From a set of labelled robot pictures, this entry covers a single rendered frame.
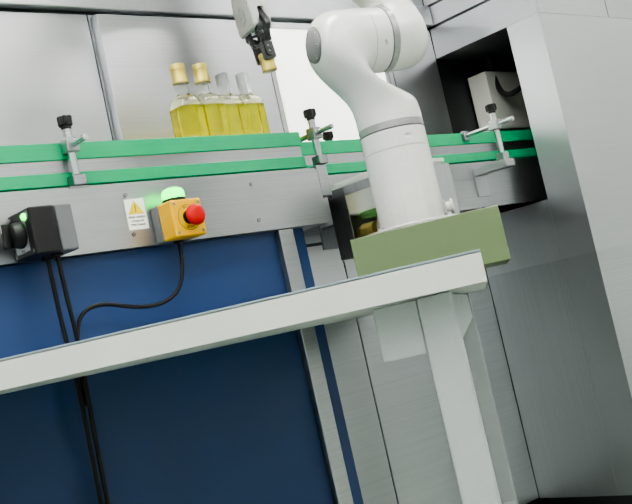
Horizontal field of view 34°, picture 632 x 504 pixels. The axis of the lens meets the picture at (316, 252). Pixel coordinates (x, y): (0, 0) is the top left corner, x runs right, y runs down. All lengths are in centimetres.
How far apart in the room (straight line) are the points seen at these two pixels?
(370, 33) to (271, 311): 88
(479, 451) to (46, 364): 49
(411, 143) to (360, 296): 79
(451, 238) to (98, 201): 64
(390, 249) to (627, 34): 169
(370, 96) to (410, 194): 19
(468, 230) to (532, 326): 128
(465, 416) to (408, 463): 161
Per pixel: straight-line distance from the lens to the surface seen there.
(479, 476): 117
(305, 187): 224
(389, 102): 188
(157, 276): 200
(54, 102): 232
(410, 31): 195
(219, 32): 260
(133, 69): 242
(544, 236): 296
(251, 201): 214
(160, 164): 206
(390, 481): 271
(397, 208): 186
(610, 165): 302
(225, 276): 208
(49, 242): 178
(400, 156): 187
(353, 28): 190
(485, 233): 176
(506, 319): 307
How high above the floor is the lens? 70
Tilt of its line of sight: 4 degrees up
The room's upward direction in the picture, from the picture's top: 13 degrees counter-clockwise
